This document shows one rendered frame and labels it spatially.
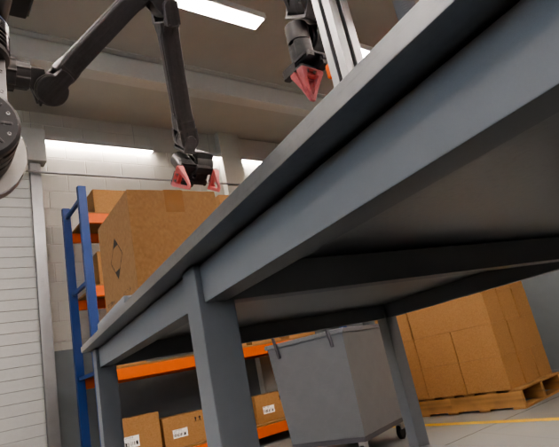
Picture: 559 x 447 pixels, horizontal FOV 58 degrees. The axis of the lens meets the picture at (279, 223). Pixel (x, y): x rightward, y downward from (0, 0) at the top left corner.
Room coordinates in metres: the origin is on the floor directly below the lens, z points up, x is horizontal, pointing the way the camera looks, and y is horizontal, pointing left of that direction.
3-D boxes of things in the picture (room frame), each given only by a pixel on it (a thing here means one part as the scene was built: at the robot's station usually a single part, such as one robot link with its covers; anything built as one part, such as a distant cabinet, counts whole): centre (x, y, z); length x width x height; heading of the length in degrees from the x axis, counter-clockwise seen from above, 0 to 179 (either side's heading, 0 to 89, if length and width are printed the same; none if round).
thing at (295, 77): (1.03, -0.14, 1.25); 0.07 x 0.07 x 0.09; 39
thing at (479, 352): (4.71, -1.36, 0.70); 1.20 x 0.83 x 1.39; 44
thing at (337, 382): (3.69, -0.19, 0.48); 0.89 x 0.63 x 0.96; 148
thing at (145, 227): (1.32, 0.34, 0.99); 0.30 x 0.24 x 0.27; 35
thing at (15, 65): (1.05, 0.57, 1.45); 0.09 x 0.08 x 0.12; 39
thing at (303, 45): (1.04, -0.14, 1.32); 0.10 x 0.07 x 0.07; 39
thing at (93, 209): (5.12, 0.77, 1.26); 2.77 x 0.60 x 2.51; 129
